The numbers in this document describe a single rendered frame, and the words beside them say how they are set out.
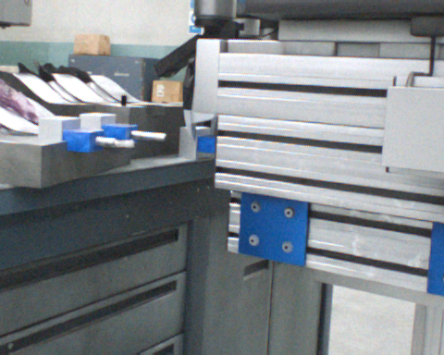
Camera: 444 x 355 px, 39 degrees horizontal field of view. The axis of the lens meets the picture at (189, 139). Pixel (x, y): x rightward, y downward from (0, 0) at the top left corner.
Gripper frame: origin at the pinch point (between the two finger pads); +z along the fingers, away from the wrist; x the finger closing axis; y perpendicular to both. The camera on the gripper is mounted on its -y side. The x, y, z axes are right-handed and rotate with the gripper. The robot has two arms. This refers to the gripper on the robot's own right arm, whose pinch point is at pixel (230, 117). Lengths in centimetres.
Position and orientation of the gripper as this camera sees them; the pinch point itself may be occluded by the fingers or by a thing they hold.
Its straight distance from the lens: 158.2
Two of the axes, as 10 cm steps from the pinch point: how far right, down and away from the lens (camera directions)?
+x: 3.3, -0.8, 9.4
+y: 9.4, 0.8, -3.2
